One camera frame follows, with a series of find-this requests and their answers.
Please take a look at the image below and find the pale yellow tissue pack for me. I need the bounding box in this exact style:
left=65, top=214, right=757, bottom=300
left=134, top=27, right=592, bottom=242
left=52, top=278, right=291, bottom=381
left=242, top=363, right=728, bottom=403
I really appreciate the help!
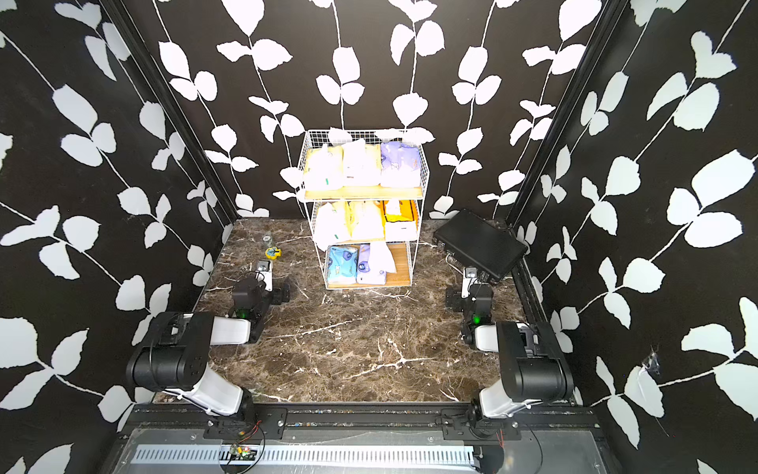
left=313, top=201, right=351, bottom=251

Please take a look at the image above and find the light yellow tissue pack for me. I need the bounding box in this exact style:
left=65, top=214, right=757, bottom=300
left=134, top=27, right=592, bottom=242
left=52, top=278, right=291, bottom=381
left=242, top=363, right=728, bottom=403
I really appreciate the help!
left=303, top=145, right=343, bottom=192

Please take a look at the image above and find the orange-yellow tissue pack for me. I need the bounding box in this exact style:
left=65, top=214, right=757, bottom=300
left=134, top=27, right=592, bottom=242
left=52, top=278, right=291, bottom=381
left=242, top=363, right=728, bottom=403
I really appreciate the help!
left=343, top=139, right=382, bottom=187

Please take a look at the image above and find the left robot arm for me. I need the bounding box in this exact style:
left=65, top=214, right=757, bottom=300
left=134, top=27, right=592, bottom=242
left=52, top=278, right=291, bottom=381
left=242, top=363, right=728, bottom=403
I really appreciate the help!
left=126, top=273, right=291, bottom=421

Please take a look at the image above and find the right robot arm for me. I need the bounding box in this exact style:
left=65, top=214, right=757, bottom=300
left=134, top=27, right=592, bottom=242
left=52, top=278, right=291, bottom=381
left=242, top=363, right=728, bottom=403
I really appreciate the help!
left=445, top=284, right=574, bottom=421

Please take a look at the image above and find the blue tissue pack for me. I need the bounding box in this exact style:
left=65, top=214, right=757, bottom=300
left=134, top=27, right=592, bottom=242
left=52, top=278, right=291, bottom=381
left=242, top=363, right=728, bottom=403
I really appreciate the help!
left=327, top=246, right=358, bottom=288

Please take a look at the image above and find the purple tissue pack bottom shelf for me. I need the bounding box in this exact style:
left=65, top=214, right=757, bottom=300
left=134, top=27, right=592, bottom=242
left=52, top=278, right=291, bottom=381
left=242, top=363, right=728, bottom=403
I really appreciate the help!
left=356, top=241, right=397, bottom=286

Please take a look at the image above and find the orange tissue pack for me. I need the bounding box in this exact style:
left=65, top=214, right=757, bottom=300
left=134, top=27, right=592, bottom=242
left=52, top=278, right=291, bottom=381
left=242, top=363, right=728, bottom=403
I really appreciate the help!
left=382, top=199, right=418, bottom=241

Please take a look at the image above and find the yellow tissue pack middle shelf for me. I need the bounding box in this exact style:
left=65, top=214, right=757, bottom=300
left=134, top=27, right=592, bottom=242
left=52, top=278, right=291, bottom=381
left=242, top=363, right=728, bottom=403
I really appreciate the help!
left=347, top=201, right=384, bottom=241

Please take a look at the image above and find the yellow clock toy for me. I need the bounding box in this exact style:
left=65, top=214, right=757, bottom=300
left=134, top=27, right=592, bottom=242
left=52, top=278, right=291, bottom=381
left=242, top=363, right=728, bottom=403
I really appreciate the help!
left=265, top=246, right=282, bottom=261

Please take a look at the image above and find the black carrying case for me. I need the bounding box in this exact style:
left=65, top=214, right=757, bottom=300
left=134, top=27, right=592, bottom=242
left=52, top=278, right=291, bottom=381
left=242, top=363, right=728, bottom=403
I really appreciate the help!
left=432, top=209, right=527, bottom=284

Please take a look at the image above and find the small circuit board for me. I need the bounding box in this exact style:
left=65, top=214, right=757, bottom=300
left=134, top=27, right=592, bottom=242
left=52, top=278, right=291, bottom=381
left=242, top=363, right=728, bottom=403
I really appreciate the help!
left=229, top=444, right=258, bottom=461

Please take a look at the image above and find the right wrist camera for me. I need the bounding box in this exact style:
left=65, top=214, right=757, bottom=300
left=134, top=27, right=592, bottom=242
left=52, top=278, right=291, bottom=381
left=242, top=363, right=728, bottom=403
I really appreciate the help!
left=461, top=267, right=479, bottom=299

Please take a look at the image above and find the white wire shelf rack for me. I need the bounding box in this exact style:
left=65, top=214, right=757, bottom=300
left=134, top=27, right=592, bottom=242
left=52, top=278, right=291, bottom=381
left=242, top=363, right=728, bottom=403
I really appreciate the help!
left=298, top=128, right=430, bottom=288

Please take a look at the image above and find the white slotted cable duct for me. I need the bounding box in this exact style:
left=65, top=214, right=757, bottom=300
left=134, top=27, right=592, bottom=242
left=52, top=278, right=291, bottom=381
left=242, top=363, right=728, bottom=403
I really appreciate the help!
left=128, top=444, right=480, bottom=469

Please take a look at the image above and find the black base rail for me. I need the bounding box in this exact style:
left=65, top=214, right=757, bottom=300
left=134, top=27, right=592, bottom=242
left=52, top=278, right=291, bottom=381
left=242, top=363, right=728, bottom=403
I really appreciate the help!
left=120, top=402, right=604, bottom=444

